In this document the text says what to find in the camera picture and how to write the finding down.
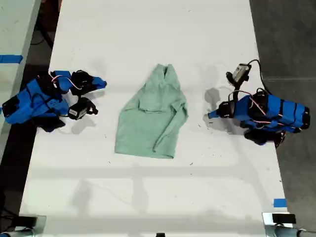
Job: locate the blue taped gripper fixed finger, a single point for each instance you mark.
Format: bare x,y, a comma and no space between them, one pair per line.
100,81
214,113

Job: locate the black camera box white label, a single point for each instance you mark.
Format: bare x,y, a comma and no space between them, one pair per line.
77,112

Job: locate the white side table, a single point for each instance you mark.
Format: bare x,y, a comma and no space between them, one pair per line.
12,29

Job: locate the metal table clamp bracket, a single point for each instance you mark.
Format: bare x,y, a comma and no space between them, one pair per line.
267,228
40,228

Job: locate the long blue tape strip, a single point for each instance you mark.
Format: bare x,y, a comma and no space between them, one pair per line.
11,59

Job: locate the pale green T-shirt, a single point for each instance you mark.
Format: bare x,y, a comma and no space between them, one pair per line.
145,123

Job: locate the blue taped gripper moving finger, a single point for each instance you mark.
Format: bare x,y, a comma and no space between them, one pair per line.
97,87
215,117

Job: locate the black camera mount stalk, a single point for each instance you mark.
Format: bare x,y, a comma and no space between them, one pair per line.
230,78
91,107

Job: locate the small black object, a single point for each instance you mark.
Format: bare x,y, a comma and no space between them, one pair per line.
160,235

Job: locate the grey black camera box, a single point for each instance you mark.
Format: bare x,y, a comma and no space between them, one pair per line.
240,72

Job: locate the small black box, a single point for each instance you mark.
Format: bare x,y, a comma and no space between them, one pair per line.
27,221
284,219

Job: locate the small blue tape square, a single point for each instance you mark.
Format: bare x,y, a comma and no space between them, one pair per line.
280,203

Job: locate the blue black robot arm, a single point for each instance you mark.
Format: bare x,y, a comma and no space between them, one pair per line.
37,101
276,111

